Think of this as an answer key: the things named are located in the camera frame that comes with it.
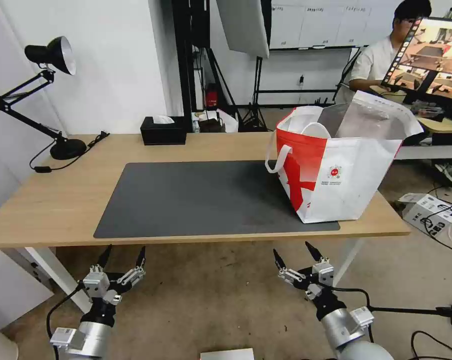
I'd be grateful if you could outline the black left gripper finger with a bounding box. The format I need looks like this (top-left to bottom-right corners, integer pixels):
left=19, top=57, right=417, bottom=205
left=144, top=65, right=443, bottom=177
left=116, top=245, right=147, bottom=293
left=89, top=245, right=113, bottom=277

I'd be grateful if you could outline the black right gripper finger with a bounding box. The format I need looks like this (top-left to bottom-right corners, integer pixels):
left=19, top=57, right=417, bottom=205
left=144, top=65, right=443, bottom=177
left=272, top=248, right=309, bottom=289
left=304, top=241, right=331, bottom=268

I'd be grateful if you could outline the white red takeout bag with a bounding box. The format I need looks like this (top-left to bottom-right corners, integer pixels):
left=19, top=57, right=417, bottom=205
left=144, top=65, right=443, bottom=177
left=264, top=89, right=425, bottom=225

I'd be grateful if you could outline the wooden table with white legs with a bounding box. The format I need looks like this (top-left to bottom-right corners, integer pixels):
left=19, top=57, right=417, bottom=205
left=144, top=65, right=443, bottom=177
left=0, top=131, right=411, bottom=316

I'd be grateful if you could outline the dark grey desk mat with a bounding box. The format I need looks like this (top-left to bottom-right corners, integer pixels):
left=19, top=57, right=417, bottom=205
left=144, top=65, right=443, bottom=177
left=93, top=160, right=341, bottom=239

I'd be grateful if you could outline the white robot front shell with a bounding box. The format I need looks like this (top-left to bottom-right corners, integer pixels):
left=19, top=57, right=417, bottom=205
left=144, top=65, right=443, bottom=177
left=199, top=347, right=255, bottom=360

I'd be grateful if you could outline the white cardboard box with print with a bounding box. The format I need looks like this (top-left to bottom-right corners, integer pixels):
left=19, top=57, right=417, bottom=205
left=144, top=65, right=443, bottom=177
left=401, top=193, right=452, bottom=236

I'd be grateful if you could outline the black tissue box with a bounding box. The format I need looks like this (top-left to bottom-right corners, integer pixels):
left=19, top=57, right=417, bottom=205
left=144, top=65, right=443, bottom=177
left=140, top=115, right=188, bottom=147

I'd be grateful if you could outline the pale wooden desk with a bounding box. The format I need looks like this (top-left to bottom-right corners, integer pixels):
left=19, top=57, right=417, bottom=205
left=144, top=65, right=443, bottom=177
left=392, top=116, right=452, bottom=161

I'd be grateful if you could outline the black tripod light stand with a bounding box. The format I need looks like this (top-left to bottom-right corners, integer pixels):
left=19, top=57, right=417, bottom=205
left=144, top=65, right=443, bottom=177
left=207, top=46, right=272, bottom=133

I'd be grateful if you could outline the red black device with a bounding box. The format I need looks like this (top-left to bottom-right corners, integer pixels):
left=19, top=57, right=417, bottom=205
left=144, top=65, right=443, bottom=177
left=204, top=83, right=219, bottom=109

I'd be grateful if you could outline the person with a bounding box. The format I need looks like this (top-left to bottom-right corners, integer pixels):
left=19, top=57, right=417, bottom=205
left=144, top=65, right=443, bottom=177
left=348, top=0, right=422, bottom=103

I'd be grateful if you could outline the black desk lamp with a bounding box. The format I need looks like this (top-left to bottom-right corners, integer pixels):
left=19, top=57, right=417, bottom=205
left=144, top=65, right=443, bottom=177
left=0, top=35, right=87, bottom=161

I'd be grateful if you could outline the computer monitor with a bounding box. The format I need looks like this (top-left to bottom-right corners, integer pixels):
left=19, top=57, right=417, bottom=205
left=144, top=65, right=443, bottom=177
left=380, top=15, right=452, bottom=107

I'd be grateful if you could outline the whiteboard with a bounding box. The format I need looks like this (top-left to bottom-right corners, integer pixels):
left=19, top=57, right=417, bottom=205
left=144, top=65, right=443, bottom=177
left=267, top=0, right=373, bottom=51

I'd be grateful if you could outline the white softbox reflector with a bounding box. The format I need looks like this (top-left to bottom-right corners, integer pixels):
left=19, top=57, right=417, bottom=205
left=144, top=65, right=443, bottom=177
left=214, top=0, right=271, bottom=59

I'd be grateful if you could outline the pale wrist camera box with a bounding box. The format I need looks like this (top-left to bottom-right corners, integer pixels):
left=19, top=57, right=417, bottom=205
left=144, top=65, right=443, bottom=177
left=83, top=270, right=111, bottom=302
left=311, top=262, right=337, bottom=289

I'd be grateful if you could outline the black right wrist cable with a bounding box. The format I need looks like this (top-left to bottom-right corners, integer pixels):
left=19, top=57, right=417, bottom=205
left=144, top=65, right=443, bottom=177
left=332, top=287, right=452, bottom=360

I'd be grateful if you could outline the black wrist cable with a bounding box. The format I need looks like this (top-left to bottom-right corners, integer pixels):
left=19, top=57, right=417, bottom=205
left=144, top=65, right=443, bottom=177
left=45, top=283, right=86, bottom=340
left=332, top=287, right=452, bottom=360

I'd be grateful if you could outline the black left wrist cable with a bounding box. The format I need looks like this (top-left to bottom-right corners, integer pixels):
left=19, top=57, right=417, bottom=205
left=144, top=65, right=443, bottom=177
left=45, top=283, right=86, bottom=340

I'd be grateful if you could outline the black lamp power cord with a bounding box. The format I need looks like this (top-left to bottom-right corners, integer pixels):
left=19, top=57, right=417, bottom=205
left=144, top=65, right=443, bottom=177
left=29, top=130, right=111, bottom=174

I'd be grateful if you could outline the black floor cable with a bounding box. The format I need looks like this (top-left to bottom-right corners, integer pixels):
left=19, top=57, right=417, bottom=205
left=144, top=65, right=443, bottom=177
left=428, top=161, right=452, bottom=211

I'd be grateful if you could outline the black metal frame post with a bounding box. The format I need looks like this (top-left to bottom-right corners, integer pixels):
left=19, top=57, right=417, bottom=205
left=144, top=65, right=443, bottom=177
left=170, top=0, right=212, bottom=133

